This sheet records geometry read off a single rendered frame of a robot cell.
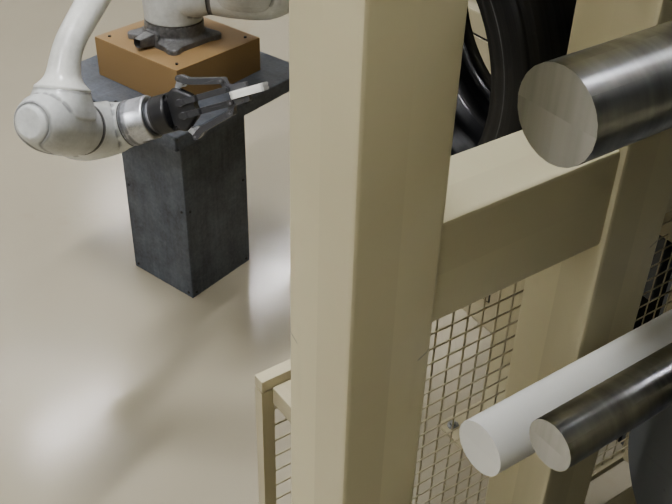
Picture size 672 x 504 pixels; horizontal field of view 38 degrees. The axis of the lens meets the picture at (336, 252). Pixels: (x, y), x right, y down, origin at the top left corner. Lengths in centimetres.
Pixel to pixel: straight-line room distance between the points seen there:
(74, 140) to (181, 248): 106
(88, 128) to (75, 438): 98
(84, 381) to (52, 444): 22
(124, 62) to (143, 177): 36
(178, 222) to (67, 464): 74
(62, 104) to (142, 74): 79
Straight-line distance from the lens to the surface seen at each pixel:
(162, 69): 249
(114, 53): 262
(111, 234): 319
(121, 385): 265
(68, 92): 180
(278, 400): 121
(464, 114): 188
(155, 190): 277
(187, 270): 284
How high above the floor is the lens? 184
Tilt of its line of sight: 37 degrees down
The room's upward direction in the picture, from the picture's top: 2 degrees clockwise
